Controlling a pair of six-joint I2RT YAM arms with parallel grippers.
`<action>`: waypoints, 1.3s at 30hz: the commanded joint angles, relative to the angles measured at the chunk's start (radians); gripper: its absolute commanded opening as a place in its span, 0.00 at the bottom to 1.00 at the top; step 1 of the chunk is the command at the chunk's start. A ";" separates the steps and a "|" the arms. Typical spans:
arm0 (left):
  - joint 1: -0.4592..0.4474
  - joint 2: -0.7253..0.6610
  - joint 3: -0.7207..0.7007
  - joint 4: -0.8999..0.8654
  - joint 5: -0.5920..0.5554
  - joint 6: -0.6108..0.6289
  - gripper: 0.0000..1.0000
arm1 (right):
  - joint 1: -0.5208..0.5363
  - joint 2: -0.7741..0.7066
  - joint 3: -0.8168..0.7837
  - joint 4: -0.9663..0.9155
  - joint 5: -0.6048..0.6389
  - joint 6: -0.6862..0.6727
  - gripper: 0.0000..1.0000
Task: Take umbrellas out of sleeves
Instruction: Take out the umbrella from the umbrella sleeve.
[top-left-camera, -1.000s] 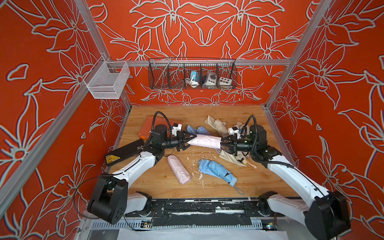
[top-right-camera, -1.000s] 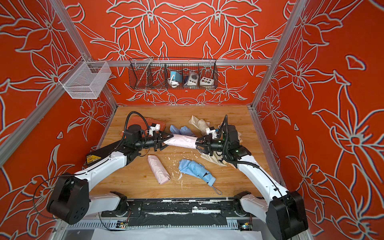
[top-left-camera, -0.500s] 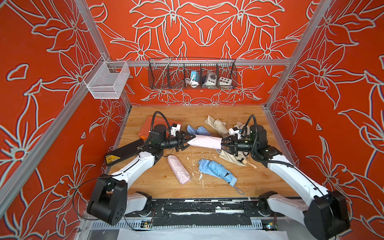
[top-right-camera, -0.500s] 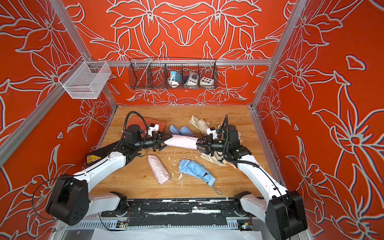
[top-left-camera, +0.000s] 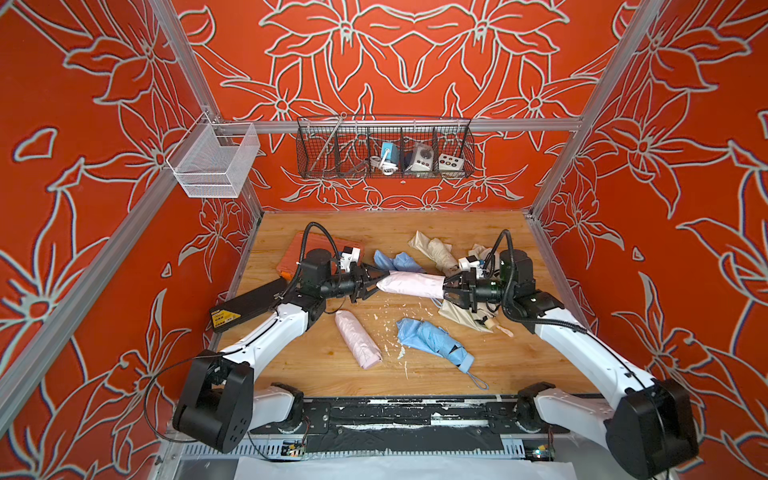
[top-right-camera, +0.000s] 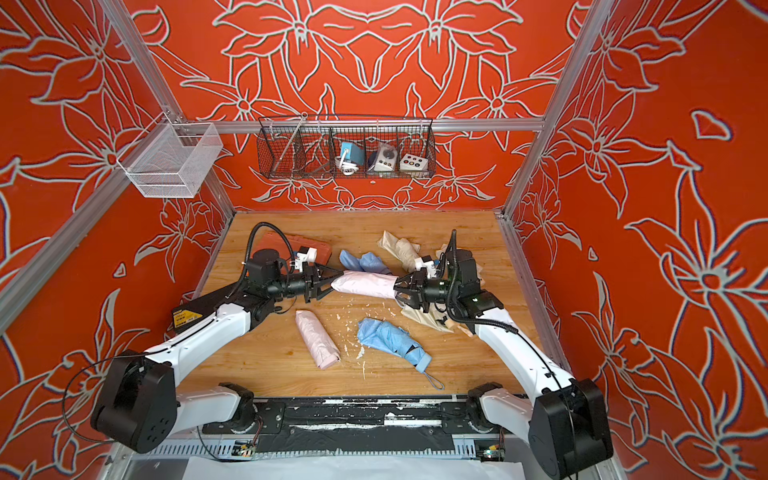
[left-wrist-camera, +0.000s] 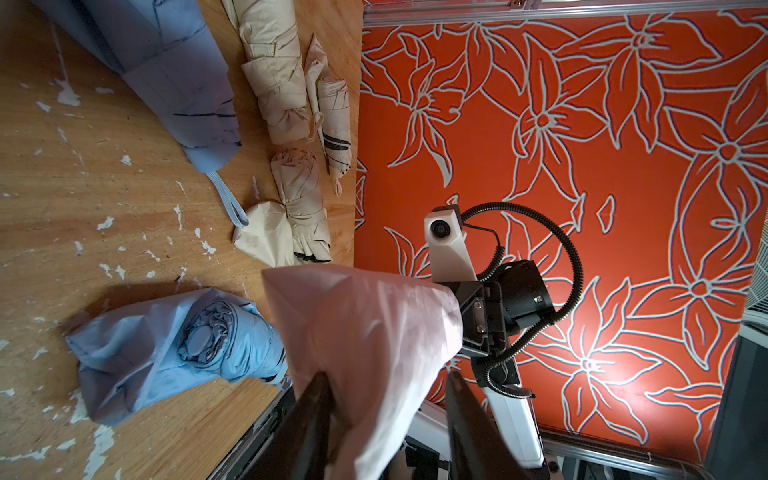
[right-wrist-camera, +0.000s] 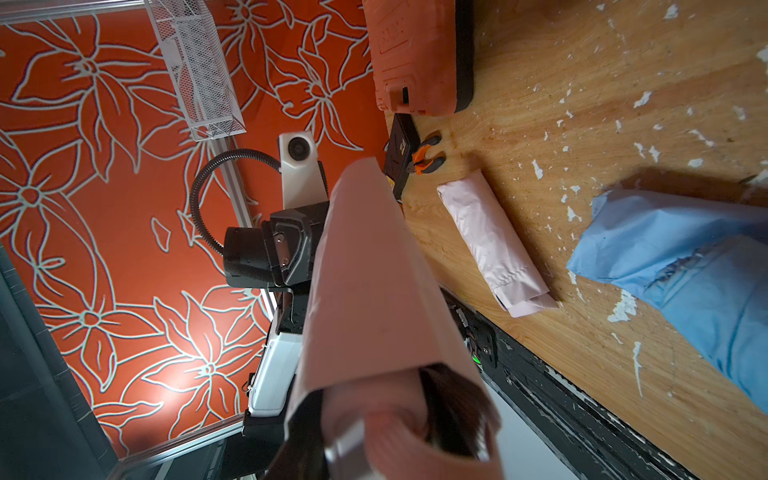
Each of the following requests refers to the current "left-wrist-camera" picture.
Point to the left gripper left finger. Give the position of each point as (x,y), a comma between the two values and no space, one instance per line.
(299,448)

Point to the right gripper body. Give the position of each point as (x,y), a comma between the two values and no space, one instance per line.
(482,313)

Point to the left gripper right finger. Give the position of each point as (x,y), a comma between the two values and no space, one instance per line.
(477,449)

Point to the pink umbrella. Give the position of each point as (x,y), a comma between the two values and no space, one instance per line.
(380,338)

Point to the blue umbrella front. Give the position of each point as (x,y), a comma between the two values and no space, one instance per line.
(137,355)

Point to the blue umbrella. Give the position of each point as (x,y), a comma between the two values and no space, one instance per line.
(167,55)
(137,355)

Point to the beige umbrella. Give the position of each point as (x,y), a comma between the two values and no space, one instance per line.
(269,34)
(329,100)
(297,177)

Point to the beige umbrella back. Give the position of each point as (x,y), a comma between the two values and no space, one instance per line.
(329,100)

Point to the blue umbrella back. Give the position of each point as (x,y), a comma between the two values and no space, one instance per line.
(167,55)

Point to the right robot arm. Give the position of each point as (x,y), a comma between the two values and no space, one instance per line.
(529,310)

